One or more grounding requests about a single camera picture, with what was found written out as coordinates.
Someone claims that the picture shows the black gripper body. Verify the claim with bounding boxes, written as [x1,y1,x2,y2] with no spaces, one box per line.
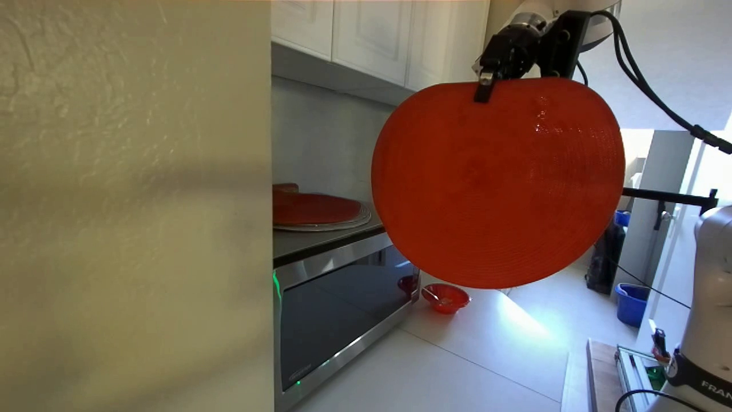
[475,20,549,83]

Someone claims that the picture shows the large red round plate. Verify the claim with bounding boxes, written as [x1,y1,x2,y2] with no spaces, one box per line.
[368,75,629,291]

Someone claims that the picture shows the stainless steel microwave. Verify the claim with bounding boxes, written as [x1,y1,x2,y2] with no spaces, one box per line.
[270,226,422,412]

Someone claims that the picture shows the red plate on oven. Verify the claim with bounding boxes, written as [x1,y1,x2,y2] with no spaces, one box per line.
[270,187,365,229]

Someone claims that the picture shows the red bowl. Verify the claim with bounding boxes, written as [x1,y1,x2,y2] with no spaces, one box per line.
[418,282,474,318]

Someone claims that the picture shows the black tripod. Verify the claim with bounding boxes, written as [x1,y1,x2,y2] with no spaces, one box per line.
[585,222,627,298]

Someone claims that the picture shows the blue bin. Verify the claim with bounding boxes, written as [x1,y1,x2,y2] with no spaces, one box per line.
[612,282,651,330]

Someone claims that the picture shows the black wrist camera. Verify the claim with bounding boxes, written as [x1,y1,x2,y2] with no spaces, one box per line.
[534,8,595,80]

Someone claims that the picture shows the white wall cabinets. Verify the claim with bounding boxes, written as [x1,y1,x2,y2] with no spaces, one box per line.
[267,0,494,110]

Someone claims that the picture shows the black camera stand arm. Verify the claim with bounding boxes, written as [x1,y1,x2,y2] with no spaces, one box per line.
[619,185,719,230]

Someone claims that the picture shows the aluminium frame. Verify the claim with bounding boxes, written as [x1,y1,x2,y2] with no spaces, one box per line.
[612,342,674,412]

